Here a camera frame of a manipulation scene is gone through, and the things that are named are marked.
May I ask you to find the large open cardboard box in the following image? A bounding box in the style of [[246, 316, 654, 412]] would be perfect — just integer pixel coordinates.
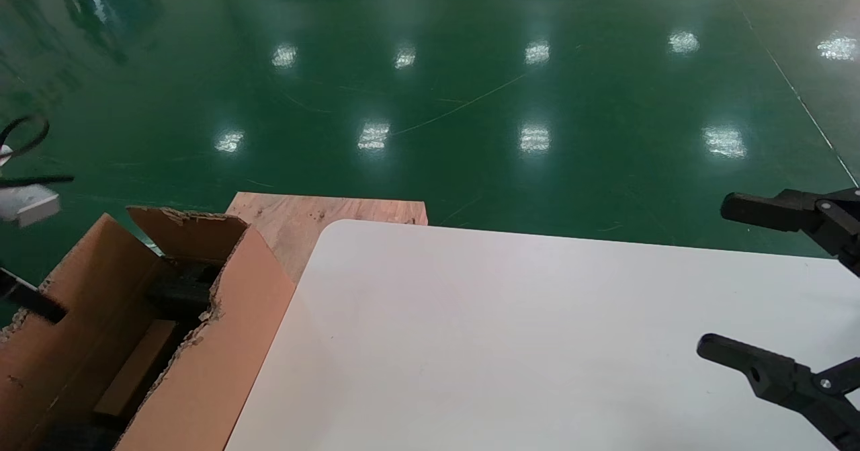
[[0, 206, 296, 451]]

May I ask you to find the wooden board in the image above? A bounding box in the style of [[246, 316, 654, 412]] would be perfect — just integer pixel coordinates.
[[225, 192, 429, 284]]

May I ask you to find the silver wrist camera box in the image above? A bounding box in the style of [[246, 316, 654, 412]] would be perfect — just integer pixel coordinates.
[[0, 186, 61, 229]]

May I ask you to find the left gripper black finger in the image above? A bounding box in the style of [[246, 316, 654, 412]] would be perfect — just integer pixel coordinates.
[[0, 268, 68, 324]]

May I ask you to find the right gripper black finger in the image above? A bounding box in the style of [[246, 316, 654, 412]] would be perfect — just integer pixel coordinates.
[[697, 333, 860, 451], [720, 188, 860, 278]]

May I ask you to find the small cardboard box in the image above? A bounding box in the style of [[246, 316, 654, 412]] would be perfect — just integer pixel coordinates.
[[93, 318, 181, 419]]

